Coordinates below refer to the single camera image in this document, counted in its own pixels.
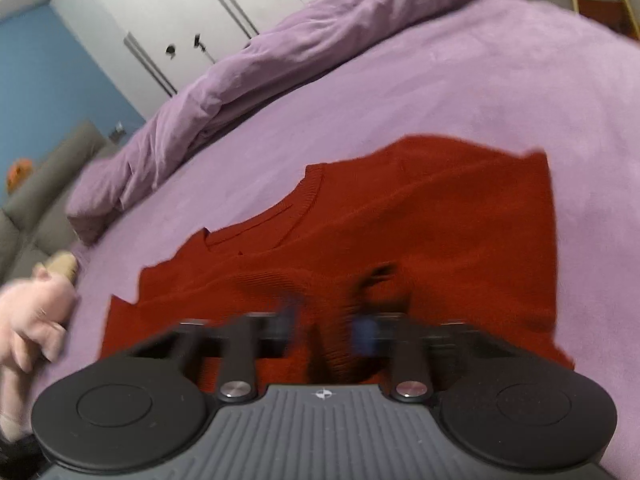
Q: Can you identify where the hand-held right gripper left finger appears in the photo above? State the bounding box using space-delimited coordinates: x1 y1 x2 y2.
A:
131 296 304 404

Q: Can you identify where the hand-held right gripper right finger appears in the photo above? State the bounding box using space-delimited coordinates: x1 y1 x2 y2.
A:
353 305 521 403

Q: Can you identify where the red knit sweater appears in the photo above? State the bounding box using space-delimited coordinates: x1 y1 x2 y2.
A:
101 134 576 386

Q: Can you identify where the beige plush toy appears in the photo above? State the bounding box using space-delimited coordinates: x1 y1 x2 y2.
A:
44 252 80 286

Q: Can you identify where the purple duvet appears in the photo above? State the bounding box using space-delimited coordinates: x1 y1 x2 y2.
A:
66 0 478 246

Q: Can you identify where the pink plush toy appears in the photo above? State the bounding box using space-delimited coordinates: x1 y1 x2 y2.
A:
0 266 81 441

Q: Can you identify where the purple bed sheet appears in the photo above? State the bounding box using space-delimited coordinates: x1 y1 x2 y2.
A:
44 0 640 480

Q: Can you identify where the grey sofa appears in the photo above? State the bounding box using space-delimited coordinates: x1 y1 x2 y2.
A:
0 121 121 286

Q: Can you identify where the orange plush toy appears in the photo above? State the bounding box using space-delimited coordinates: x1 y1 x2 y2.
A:
5 158 35 194

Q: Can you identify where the white wardrobe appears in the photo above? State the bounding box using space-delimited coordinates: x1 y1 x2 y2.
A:
50 0 361 122

